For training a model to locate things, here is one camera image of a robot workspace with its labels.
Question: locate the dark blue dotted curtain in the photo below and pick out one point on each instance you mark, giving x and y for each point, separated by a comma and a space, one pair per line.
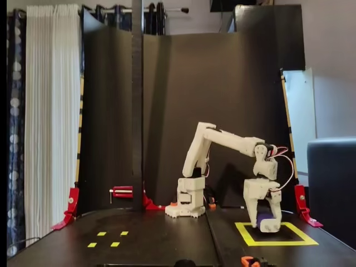
15, 111

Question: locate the black vertical camera post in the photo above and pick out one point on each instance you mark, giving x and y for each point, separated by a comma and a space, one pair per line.
137, 111

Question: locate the orange black spring clamp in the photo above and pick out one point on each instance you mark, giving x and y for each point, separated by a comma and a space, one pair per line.
212, 205
173, 205
246, 261

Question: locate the black wall screen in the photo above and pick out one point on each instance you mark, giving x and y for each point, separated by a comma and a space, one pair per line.
231, 5

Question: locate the black curved backdrop sheet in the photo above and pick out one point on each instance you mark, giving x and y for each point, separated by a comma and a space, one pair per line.
167, 83

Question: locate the dark blue sofa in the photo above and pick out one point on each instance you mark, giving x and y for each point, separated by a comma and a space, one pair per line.
333, 180

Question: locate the silver curtain rod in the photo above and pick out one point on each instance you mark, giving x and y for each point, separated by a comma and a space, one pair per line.
175, 10

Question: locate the blue white charger block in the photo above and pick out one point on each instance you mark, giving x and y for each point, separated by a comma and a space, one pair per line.
268, 226

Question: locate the striped wooden support stick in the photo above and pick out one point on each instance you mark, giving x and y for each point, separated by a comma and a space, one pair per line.
291, 139
80, 119

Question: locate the red plastic corner bracket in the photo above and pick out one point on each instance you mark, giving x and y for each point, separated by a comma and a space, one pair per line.
301, 198
73, 200

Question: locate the black cardboard panel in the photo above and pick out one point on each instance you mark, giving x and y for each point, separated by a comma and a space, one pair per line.
289, 33

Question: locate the yellow tape square outline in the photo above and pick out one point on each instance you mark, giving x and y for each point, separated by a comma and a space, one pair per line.
278, 244

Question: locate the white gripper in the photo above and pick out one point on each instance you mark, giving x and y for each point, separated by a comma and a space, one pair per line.
255, 192

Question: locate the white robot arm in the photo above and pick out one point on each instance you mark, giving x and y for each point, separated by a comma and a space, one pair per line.
228, 142

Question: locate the red screw clamp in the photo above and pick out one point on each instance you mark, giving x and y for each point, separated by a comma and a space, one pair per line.
122, 192

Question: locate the white pleated curtain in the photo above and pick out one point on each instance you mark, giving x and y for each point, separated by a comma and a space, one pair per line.
53, 111

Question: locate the dark navy grommet curtain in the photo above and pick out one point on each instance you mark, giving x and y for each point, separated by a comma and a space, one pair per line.
154, 22

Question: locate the red post base bracket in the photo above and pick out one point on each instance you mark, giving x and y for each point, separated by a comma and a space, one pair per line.
148, 204

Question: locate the small yellow tape marker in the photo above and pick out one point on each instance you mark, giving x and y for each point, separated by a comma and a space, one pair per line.
124, 233
115, 244
101, 234
92, 245

